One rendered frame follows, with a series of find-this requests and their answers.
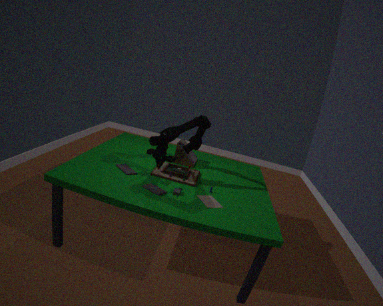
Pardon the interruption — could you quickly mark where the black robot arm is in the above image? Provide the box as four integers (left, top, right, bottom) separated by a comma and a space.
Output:
149, 116, 211, 158

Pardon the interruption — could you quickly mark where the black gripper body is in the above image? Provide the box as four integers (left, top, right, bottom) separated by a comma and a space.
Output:
147, 145, 176, 163

